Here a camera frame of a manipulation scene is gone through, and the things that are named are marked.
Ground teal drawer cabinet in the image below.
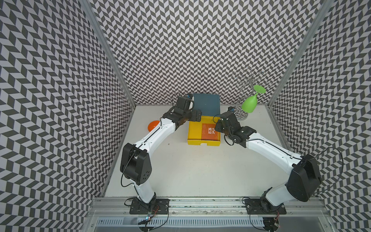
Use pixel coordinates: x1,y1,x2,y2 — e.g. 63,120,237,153
193,93,220,117

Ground aluminium front rail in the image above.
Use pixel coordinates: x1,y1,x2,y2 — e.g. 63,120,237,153
82,197,337,232

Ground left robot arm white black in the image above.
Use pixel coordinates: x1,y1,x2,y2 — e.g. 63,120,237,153
120,94,202,204

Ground orange postcard pack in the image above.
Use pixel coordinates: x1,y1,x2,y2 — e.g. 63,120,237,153
202,123,219,141

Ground green plastic wine glass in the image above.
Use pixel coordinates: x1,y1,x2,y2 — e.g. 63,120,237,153
241,85,266,113

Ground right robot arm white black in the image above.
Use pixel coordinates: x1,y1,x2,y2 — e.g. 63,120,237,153
215,111,322,213

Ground chrome wire glass rack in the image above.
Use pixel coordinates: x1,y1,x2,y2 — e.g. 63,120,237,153
234,68,272,121

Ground orange bowl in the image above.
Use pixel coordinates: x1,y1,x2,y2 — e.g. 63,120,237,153
147,120,160,132

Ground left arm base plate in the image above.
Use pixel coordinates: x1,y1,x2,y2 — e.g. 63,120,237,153
129,198,170,215

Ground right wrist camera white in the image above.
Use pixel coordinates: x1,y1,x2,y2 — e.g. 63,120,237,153
228,106,235,113

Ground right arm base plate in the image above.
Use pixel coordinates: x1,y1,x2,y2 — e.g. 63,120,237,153
242,198,287,215

